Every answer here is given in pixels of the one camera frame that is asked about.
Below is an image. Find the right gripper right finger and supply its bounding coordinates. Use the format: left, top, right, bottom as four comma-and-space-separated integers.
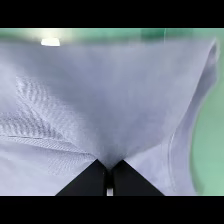
111, 159, 165, 197

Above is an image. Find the light grey shirt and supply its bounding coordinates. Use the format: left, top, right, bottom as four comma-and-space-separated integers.
0, 37, 222, 197

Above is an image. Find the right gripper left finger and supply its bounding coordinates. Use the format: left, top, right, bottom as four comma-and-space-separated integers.
55, 158, 109, 197

